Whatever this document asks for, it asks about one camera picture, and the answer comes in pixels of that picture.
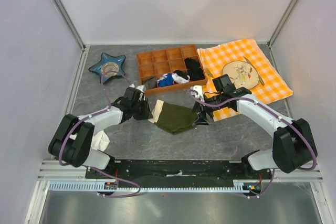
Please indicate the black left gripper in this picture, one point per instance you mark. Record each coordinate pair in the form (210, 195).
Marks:
(147, 114)

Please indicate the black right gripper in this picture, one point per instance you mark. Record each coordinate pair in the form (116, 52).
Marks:
(201, 119)

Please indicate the olive green underwear cream waistband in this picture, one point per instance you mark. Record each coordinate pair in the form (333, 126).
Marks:
(172, 118)

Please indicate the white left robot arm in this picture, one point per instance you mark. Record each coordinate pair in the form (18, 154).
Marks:
(71, 143)

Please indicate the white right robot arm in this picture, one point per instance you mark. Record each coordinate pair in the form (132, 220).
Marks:
(293, 146)

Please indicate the grey rolled underwear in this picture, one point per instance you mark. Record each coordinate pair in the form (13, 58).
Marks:
(150, 83)

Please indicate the blue white rolled underwear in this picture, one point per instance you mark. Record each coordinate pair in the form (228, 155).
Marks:
(165, 80)

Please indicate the black white rolled underwear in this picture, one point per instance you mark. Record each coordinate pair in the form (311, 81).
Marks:
(180, 77)

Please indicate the white underwear pile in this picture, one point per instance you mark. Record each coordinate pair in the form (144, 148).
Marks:
(101, 140)

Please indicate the beige decorated plate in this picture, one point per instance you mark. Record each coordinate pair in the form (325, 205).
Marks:
(242, 74)

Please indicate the brass fork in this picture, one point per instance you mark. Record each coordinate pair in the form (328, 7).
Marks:
(206, 70)

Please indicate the orange checkered cloth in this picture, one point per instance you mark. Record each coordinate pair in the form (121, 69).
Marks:
(271, 86)

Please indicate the blue star shaped dish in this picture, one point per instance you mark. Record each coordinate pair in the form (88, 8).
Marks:
(109, 66)

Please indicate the orange compartment organizer box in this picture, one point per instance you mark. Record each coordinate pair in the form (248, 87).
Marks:
(159, 62)

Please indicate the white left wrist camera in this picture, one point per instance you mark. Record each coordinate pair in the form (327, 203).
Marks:
(137, 92)

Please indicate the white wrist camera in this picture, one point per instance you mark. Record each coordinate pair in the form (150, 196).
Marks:
(137, 92)
(197, 92)

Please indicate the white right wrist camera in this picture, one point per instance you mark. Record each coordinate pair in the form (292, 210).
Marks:
(197, 92)

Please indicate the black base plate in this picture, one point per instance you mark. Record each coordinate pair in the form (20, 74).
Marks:
(146, 172)

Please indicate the light blue cable duct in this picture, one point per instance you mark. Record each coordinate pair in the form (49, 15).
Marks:
(236, 187)

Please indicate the aluminium right frame post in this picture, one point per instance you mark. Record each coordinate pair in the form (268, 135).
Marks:
(282, 22)

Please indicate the aluminium frame post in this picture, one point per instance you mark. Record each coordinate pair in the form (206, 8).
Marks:
(282, 22)
(69, 23)

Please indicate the aluminium left frame post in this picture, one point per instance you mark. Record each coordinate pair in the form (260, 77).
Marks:
(69, 23)

